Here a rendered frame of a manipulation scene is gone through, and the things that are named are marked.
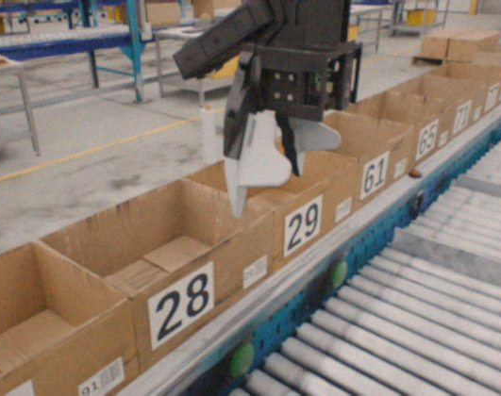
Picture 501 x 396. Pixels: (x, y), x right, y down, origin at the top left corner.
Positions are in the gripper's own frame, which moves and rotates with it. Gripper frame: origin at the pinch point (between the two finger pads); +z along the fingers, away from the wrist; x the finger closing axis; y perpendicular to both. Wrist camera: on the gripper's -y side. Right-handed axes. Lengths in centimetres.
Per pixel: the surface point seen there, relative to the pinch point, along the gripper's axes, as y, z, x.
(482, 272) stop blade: 14, 57, 94
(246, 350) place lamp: -18, 50, 25
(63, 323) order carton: -50, 45, 7
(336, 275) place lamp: -15, 51, 61
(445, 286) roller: 7, 59, 83
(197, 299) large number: -26, 38, 20
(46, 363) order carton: -29.5, 31.1, -9.1
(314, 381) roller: -7, 59, 34
